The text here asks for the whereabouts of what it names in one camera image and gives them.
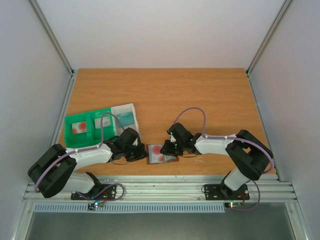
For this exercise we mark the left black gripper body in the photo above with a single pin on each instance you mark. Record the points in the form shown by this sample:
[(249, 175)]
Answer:
[(132, 154)]

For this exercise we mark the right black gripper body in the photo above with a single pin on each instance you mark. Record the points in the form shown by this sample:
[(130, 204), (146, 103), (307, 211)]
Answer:
[(169, 149)]

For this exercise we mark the brown leather card holder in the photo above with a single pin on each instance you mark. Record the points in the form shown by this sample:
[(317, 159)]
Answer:
[(168, 159)]

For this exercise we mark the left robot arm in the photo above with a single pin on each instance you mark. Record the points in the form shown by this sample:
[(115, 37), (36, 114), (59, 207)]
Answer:
[(55, 170)]

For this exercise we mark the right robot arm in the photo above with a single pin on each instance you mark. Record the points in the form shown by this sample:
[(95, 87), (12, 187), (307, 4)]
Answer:
[(251, 158)]

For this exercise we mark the teal card stack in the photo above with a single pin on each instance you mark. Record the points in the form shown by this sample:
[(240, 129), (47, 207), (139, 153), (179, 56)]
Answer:
[(126, 118)]

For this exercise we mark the white card in bin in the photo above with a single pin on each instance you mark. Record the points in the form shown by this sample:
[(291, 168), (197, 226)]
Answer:
[(104, 122)]

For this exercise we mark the red circle card in bin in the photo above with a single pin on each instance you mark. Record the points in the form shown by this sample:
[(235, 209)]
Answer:
[(79, 127)]

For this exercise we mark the white plastic bin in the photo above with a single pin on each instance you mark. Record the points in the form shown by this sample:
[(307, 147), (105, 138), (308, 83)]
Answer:
[(126, 108)]

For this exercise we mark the green two-compartment bin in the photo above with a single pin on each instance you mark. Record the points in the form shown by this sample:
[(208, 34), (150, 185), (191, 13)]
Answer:
[(93, 135)]

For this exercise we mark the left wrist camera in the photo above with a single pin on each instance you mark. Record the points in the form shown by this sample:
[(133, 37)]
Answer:
[(137, 142)]

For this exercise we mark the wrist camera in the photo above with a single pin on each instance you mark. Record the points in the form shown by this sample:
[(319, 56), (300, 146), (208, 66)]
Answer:
[(172, 139), (137, 142)]

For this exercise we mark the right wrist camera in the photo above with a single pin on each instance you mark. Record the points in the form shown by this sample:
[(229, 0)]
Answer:
[(172, 139)]

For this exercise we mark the aluminium front rail frame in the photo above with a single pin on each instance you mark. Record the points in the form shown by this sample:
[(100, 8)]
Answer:
[(189, 188)]

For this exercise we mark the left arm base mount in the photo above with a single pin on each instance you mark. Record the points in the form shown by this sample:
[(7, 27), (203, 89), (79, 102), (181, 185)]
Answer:
[(107, 191)]

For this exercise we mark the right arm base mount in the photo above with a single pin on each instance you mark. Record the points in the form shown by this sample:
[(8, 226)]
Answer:
[(214, 192)]

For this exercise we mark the grey slotted cable duct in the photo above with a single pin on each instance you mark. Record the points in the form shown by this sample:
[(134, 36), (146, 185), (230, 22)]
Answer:
[(129, 208)]

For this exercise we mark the left aluminium frame post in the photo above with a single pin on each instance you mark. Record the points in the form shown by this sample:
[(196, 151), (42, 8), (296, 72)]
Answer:
[(49, 32)]

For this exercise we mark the aluminium frame post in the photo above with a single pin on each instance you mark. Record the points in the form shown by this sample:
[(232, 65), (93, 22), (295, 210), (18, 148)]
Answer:
[(269, 34), (49, 32)]

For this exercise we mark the right aluminium frame post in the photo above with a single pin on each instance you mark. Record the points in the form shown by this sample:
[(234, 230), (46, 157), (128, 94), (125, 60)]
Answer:
[(269, 34)]

